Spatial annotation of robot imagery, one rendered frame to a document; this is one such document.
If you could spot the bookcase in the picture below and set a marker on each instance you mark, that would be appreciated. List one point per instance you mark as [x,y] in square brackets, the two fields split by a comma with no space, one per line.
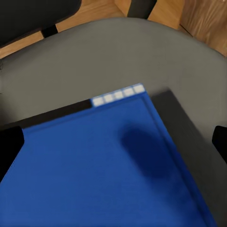
[166,12]

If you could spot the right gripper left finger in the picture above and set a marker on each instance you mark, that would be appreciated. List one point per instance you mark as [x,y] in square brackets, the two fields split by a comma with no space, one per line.
[11,142]

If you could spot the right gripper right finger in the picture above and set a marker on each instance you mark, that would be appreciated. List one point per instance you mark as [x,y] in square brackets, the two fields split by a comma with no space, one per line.
[219,140]

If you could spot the cabinet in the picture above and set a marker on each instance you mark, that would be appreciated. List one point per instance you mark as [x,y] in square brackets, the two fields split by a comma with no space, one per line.
[206,21]

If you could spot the swivel chair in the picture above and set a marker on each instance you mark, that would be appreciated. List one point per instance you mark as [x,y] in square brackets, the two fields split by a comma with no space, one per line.
[185,78]

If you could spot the folder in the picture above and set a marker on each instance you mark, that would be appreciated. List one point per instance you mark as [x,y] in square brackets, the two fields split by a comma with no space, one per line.
[107,161]

